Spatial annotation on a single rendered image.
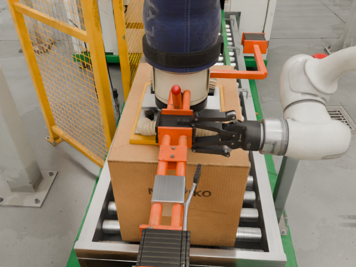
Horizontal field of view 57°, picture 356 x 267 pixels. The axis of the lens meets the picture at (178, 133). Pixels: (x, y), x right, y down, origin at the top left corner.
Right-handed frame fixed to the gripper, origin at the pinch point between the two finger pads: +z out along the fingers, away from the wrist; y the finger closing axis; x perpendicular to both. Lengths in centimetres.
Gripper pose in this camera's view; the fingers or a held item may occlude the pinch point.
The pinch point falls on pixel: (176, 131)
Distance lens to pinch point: 80.2
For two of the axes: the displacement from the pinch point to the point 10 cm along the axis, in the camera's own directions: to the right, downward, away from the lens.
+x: 0.7, -6.3, 7.7
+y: -0.2, 7.7, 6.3
